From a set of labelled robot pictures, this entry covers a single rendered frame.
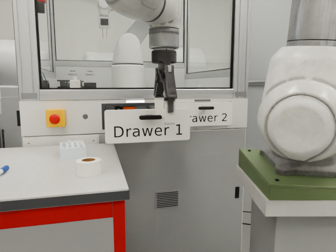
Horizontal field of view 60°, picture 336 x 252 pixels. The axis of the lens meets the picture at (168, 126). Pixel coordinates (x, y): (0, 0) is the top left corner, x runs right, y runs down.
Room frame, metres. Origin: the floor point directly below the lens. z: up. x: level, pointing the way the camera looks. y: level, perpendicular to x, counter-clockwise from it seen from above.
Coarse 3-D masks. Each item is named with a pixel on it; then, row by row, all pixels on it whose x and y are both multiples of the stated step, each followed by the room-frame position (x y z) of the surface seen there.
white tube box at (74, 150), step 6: (60, 144) 1.03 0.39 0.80; (66, 144) 1.03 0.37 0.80; (72, 144) 1.03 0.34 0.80; (78, 144) 1.03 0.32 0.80; (84, 144) 1.02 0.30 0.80; (60, 150) 0.95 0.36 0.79; (66, 150) 0.96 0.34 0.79; (72, 150) 0.97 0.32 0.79; (78, 150) 0.97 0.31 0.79; (84, 150) 0.98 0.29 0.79; (60, 156) 0.95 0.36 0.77; (66, 156) 0.96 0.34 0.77; (72, 156) 0.97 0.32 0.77; (78, 156) 0.97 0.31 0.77; (84, 156) 0.98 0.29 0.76
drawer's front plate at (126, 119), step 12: (180, 108) 1.00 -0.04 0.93; (108, 120) 0.94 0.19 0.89; (120, 120) 0.95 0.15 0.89; (132, 120) 0.96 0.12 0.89; (144, 120) 0.96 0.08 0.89; (156, 120) 0.97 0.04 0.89; (180, 120) 1.00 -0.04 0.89; (108, 132) 0.94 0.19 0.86; (120, 132) 0.95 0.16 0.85; (132, 132) 0.96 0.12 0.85; (144, 132) 0.96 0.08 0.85; (156, 132) 0.97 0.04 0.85; (168, 132) 0.99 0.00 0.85; (180, 132) 1.00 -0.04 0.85
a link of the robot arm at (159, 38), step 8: (152, 32) 0.86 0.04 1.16; (160, 32) 0.85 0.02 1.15; (168, 32) 0.85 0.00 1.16; (176, 32) 0.87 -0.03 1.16; (152, 40) 0.86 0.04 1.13; (160, 40) 0.85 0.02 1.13; (168, 40) 0.85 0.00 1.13; (176, 40) 0.87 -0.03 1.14; (152, 48) 0.89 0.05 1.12; (160, 48) 0.86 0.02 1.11; (168, 48) 0.86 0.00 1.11; (176, 48) 0.89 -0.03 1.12
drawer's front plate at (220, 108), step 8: (176, 104) 1.31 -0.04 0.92; (184, 104) 1.32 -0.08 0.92; (192, 104) 1.33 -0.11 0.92; (200, 104) 1.34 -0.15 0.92; (208, 104) 1.35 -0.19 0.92; (216, 104) 1.36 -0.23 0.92; (224, 104) 1.37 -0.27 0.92; (192, 112) 1.33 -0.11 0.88; (200, 112) 1.34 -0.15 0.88; (208, 112) 1.35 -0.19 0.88; (216, 112) 1.36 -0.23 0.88; (224, 112) 1.37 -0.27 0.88; (216, 120) 1.36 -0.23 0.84
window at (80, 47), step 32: (64, 0) 1.24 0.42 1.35; (96, 0) 1.27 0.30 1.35; (192, 0) 1.37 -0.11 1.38; (224, 0) 1.41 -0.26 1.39; (64, 32) 1.23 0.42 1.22; (96, 32) 1.27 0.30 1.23; (128, 32) 1.30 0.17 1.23; (192, 32) 1.37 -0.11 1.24; (224, 32) 1.41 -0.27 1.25; (64, 64) 1.23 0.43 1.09; (96, 64) 1.26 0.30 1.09; (128, 64) 1.30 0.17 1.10; (192, 64) 1.37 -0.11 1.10; (224, 64) 1.41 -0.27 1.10
